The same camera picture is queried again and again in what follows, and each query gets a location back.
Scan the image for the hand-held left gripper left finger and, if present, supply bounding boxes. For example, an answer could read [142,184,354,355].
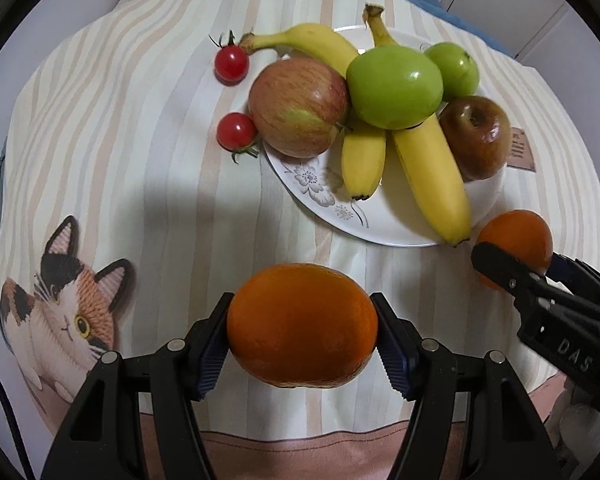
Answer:
[40,291,236,480]

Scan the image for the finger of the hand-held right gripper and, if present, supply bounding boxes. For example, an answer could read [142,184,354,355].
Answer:
[550,252,600,306]
[471,241,546,306]

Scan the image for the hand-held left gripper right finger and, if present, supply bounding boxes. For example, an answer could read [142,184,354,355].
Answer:
[369,291,561,480]

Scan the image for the small orange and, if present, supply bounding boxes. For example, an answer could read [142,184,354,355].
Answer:
[475,209,554,291]

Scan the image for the large orange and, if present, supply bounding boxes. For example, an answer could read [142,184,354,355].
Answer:
[226,262,379,390]

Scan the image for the yellow banana with sticker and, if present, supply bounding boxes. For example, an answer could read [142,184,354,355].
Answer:
[363,3,473,247]

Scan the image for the dark red apple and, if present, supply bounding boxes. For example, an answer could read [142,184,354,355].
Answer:
[438,95,512,181]

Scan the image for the white floral plate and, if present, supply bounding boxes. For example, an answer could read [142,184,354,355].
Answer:
[262,24,506,248]

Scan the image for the green apple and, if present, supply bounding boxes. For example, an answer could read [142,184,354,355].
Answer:
[424,42,481,102]
[346,45,444,130]

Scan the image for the light red striped apple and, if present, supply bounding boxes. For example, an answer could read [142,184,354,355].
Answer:
[248,57,352,158]

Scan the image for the curved yellow banana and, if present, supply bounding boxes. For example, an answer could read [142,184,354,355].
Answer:
[237,22,387,201]

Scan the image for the brown blanket label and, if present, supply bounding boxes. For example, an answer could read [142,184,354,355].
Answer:
[509,127,537,173]

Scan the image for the cat printed striped blanket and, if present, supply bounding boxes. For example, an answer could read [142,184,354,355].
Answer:
[0,0,600,480]

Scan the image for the red cherry tomato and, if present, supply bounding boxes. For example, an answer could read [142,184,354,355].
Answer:
[216,112,261,163]
[209,30,251,86]

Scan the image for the white door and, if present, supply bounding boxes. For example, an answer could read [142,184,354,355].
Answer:
[440,0,581,61]

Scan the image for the blue bed sheet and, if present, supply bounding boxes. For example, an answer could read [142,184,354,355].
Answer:
[182,0,518,58]

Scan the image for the teal velvet pillow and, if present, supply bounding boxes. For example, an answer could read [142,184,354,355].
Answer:
[0,135,8,221]

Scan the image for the black cable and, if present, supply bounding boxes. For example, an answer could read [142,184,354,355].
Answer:
[0,342,33,480]

